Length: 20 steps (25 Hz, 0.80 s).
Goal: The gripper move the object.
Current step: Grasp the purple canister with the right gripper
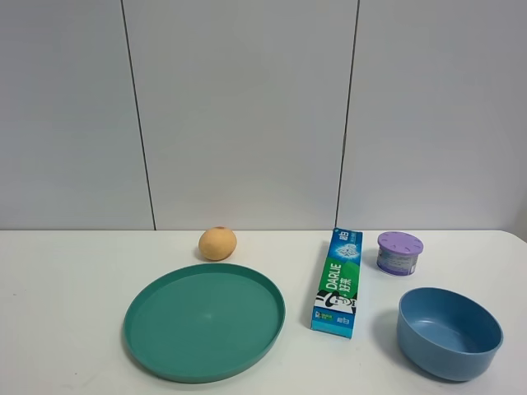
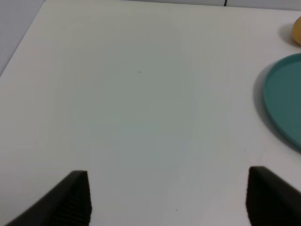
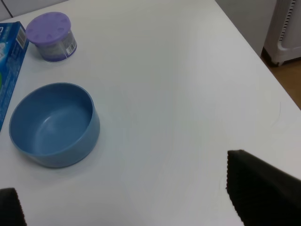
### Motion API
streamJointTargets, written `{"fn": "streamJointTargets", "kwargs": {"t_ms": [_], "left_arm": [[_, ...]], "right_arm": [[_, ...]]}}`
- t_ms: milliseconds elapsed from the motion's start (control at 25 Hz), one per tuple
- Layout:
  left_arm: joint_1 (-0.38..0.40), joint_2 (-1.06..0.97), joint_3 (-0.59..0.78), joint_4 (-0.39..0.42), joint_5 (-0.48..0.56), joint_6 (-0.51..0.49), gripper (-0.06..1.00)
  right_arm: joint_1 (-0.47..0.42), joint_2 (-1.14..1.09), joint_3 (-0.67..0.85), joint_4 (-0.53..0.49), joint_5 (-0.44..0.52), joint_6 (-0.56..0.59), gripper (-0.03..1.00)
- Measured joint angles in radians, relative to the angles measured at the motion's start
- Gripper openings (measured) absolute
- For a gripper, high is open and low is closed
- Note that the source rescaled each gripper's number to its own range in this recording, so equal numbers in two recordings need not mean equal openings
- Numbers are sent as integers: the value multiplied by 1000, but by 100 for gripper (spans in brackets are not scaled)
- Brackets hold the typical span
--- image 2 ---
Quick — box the teal round plate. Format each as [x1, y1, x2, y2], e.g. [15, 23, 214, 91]
[262, 53, 301, 150]

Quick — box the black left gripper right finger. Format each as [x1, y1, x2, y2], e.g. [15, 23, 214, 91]
[246, 166, 301, 226]

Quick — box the orange round fruit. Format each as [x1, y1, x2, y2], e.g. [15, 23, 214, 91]
[292, 17, 301, 45]

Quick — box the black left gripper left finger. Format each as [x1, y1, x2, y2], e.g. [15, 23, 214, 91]
[8, 170, 91, 226]

